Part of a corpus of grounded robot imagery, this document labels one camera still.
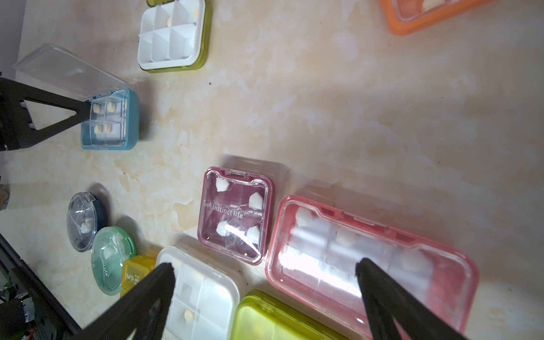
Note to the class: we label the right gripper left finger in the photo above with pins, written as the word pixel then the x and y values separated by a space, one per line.
pixel 139 314

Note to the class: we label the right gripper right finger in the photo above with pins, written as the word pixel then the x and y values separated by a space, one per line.
pixel 389 306

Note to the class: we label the yellow small pillbox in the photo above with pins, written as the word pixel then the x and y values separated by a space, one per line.
pixel 134 270

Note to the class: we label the white square pillbox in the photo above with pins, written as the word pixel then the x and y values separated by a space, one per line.
pixel 204 300

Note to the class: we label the green round pillbox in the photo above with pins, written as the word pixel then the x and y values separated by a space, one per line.
pixel 112 246

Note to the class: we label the pink rectangular pillbox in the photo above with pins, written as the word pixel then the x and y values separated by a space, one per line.
pixel 315 248

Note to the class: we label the teal rectangular pillbox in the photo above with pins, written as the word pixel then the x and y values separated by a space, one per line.
pixel 113 121

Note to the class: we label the navy round pillbox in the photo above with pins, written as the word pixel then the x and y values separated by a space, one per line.
pixel 86 215

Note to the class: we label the lime green square pillbox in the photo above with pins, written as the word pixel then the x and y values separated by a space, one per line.
pixel 262 317

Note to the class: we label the magenta small pillbox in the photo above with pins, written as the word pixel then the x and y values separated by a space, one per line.
pixel 235 213

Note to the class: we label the lime green open pillbox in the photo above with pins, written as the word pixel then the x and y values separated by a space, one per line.
pixel 174 35

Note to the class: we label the orange small pillbox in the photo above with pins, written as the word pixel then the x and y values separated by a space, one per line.
pixel 406 17

